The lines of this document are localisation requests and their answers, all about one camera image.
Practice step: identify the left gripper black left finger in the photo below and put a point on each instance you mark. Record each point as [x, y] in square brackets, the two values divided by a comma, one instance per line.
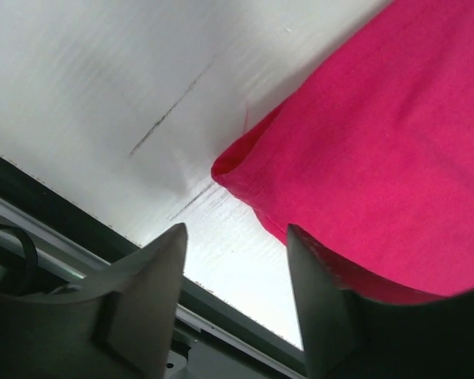
[115, 323]

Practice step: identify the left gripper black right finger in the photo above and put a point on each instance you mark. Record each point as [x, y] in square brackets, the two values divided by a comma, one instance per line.
[346, 335]

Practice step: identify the pink t shirt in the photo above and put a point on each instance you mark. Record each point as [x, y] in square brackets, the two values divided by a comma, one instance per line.
[374, 156]

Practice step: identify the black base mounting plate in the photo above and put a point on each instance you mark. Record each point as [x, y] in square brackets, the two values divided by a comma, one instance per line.
[47, 207]

